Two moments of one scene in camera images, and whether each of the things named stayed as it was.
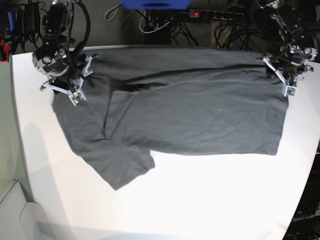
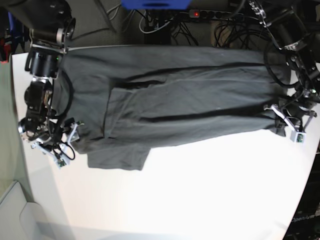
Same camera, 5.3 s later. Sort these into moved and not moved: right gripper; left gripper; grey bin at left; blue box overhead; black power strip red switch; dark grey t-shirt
Moved: dark grey t-shirt; left gripper; right gripper
Not moved: black power strip red switch; grey bin at left; blue box overhead
